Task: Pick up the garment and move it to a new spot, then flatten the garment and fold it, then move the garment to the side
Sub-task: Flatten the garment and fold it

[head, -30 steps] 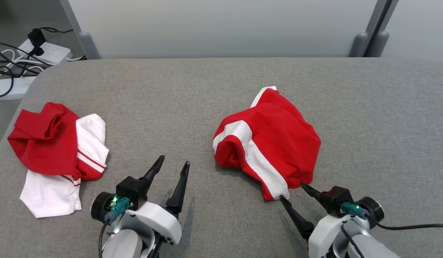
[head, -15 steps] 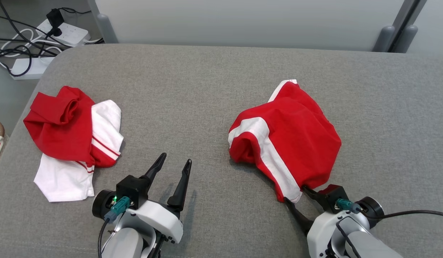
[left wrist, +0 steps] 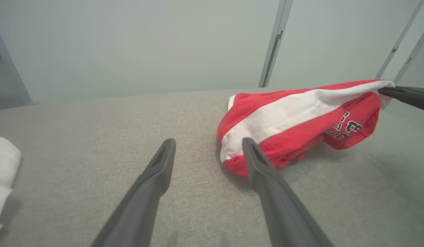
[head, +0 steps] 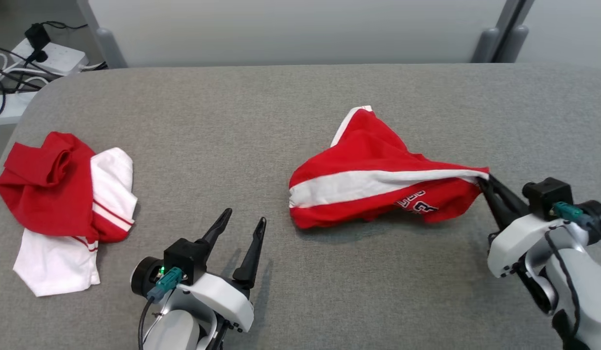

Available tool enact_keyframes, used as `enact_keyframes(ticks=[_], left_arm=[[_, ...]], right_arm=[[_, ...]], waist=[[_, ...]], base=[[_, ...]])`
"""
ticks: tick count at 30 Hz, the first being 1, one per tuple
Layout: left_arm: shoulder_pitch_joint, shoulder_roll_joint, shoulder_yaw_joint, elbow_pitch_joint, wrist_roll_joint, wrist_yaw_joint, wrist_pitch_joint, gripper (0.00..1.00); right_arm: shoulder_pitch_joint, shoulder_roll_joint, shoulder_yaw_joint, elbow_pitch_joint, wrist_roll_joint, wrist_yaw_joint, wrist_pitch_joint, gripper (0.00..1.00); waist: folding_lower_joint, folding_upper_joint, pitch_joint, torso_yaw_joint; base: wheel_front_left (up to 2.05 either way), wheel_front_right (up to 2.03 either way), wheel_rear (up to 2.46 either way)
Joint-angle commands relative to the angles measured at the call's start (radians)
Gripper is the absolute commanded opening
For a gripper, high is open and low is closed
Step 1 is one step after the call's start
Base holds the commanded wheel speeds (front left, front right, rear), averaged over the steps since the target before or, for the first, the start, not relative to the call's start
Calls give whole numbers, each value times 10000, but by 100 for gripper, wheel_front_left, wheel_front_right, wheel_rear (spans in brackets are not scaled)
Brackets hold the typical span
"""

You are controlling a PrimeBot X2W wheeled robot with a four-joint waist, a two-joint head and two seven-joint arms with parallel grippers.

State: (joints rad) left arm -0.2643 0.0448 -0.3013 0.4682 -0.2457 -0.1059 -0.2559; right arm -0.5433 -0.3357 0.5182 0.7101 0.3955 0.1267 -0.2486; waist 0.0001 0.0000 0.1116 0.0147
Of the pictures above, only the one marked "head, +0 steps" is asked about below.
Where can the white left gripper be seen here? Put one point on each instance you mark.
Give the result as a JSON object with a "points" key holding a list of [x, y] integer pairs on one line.
{"points": [[222, 301]]}

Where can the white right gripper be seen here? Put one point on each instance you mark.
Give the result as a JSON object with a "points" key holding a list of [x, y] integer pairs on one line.
{"points": [[516, 240]]}

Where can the red Bulls 23 shorts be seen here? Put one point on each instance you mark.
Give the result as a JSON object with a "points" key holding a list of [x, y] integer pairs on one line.
{"points": [[368, 150]]}

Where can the red and white t-shirt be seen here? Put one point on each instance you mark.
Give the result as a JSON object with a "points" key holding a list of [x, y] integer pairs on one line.
{"points": [[42, 194]]}

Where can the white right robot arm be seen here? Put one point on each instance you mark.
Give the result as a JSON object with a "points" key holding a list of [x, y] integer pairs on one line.
{"points": [[589, 287]]}

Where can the grey partition foot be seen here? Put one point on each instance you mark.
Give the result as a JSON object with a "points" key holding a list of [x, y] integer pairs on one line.
{"points": [[486, 46], [111, 48], [516, 44]]}

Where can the white power strip with sockets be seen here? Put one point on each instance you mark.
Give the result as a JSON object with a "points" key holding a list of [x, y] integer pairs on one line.
{"points": [[60, 57]]}

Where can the plain white power strip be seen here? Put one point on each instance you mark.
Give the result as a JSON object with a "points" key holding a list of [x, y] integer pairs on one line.
{"points": [[11, 107]]}

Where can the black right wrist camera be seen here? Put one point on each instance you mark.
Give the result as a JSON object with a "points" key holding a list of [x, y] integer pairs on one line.
{"points": [[545, 194]]}

